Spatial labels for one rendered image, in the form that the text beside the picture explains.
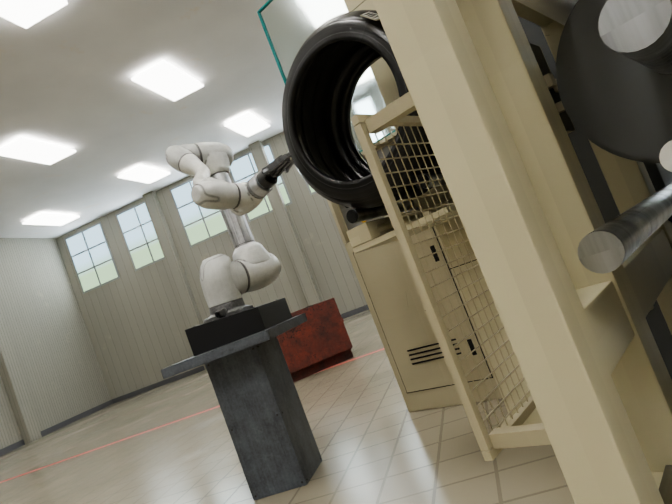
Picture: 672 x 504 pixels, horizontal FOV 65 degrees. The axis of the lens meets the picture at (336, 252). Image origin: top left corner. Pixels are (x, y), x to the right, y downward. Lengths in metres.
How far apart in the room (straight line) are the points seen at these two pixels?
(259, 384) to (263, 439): 0.23
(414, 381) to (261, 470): 0.83
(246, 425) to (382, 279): 0.92
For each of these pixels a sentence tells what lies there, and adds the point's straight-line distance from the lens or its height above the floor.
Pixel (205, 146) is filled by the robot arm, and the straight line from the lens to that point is 2.61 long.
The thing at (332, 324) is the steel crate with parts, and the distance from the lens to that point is 5.32.
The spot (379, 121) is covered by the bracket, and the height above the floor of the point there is 0.97.
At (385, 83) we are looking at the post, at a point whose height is 1.35.
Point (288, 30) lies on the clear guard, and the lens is 2.91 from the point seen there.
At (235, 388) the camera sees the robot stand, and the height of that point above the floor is 0.46.
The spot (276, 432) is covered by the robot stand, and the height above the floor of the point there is 0.24.
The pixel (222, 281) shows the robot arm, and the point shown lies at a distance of 2.33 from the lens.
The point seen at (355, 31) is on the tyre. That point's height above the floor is 1.37.
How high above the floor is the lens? 0.70
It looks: 4 degrees up
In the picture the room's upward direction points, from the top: 21 degrees counter-clockwise
